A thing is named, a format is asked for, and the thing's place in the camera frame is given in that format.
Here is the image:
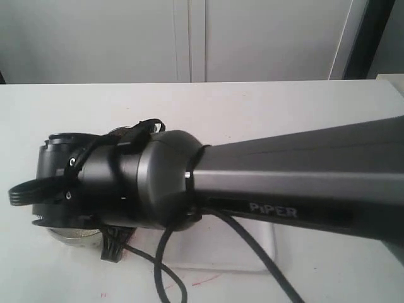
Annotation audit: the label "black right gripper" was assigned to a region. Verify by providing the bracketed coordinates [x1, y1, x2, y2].
[32, 134, 136, 263]

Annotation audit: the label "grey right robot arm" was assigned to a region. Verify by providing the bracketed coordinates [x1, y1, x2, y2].
[33, 117, 403, 247]

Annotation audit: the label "stainless steel cup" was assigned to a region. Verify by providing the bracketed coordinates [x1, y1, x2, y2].
[108, 126, 132, 137]

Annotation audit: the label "steel bowl of rice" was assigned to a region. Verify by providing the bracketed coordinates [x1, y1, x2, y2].
[47, 228, 102, 248]

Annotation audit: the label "white plastic tray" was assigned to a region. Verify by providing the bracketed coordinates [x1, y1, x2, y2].
[163, 215, 266, 273]

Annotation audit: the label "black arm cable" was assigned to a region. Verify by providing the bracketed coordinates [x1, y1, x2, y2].
[8, 118, 304, 303]

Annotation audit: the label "white cabinet doors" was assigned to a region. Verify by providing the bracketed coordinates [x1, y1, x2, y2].
[1, 1, 362, 84]

